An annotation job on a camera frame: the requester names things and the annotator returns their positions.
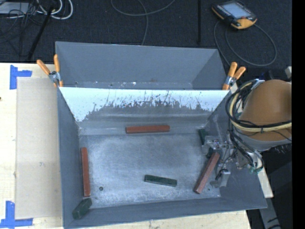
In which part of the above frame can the red-brown flat block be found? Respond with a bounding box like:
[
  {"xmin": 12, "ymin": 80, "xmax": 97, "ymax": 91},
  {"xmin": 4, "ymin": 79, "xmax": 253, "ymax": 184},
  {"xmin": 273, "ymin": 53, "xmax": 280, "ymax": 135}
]
[
  {"xmin": 125, "ymin": 125, "xmax": 171, "ymax": 134},
  {"xmin": 193, "ymin": 151, "xmax": 221, "ymax": 195},
  {"xmin": 80, "ymin": 147, "xmax": 92, "ymax": 198}
]

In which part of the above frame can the dark green flat block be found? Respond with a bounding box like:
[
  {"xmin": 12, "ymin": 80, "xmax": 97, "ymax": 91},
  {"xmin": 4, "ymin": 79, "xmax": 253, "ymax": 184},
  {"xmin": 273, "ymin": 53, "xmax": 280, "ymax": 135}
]
[
  {"xmin": 71, "ymin": 198, "xmax": 93, "ymax": 220},
  {"xmin": 198, "ymin": 128, "xmax": 208, "ymax": 146},
  {"xmin": 144, "ymin": 174, "xmax": 178, "ymax": 187}
]

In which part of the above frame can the pale wood flat board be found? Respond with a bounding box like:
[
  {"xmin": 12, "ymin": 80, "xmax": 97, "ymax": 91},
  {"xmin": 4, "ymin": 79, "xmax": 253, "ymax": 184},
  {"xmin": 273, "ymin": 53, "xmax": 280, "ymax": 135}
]
[{"xmin": 14, "ymin": 77, "xmax": 63, "ymax": 220}]

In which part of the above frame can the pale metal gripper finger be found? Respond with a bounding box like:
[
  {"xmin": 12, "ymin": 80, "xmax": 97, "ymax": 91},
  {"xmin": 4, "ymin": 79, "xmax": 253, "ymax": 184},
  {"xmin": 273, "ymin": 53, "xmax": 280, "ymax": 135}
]
[
  {"xmin": 202, "ymin": 137, "xmax": 229, "ymax": 155},
  {"xmin": 210, "ymin": 170, "xmax": 231, "ymax": 188}
]

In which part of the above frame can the grey metal bin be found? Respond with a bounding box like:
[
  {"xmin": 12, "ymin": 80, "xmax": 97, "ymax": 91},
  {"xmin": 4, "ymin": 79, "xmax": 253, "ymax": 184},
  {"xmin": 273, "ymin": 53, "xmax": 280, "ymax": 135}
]
[{"xmin": 54, "ymin": 41, "xmax": 268, "ymax": 229}]

